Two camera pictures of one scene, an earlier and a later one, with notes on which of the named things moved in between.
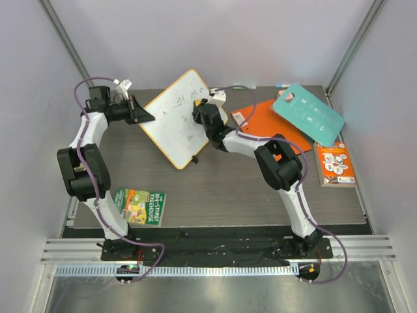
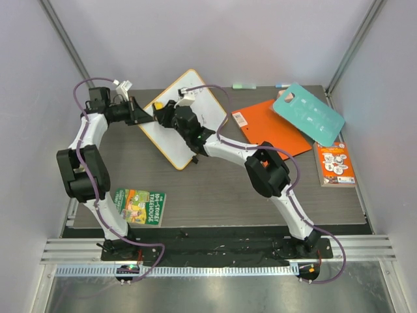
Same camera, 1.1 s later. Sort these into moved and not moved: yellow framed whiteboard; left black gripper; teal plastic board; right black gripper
Moved: right black gripper
Not moved: teal plastic board; left black gripper; yellow framed whiteboard
